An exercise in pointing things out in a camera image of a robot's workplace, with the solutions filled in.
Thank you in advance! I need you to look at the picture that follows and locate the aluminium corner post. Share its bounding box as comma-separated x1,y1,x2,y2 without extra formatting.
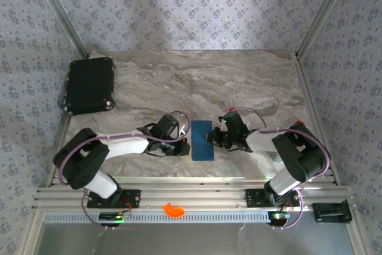
28,0,90,59
297,0,355,59

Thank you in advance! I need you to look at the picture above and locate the black rectangular case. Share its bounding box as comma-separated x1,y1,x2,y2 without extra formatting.
64,56,116,116

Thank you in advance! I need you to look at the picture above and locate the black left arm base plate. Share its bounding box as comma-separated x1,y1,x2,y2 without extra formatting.
86,188,141,210

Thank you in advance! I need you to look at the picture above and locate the grey slotted cable duct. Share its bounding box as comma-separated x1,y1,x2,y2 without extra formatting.
43,210,269,225

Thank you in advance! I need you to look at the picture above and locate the blue cloth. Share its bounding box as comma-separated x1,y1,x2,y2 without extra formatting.
190,119,215,162

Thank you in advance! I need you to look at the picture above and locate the aluminium rail frame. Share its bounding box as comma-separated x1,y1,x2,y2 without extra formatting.
32,176,355,211

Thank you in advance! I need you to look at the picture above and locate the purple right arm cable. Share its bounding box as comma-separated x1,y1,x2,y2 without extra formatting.
231,106,331,229

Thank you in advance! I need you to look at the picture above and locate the circuit board with green light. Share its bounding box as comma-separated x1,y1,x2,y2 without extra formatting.
99,211,132,223
267,210,291,222

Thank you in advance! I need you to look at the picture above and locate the orange curved plastic piece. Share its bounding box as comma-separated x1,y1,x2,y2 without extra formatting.
162,202,186,218

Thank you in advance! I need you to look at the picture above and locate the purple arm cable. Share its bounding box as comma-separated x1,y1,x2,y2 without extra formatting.
58,110,192,229
231,106,331,229

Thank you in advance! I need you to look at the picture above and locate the grey metal sheet panel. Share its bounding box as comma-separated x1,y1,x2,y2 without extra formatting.
37,222,358,255

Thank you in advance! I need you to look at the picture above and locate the black clamp block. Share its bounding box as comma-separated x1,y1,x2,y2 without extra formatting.
312,198,353,224

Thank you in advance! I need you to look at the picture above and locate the aluminium side rail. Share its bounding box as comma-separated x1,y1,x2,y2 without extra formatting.
294,53,341,186
44,114,74,189

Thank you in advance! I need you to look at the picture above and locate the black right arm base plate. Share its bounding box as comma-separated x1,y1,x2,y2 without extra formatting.
245,188,301,208

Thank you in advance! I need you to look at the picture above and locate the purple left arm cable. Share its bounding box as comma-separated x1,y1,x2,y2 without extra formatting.
58,110,192,229

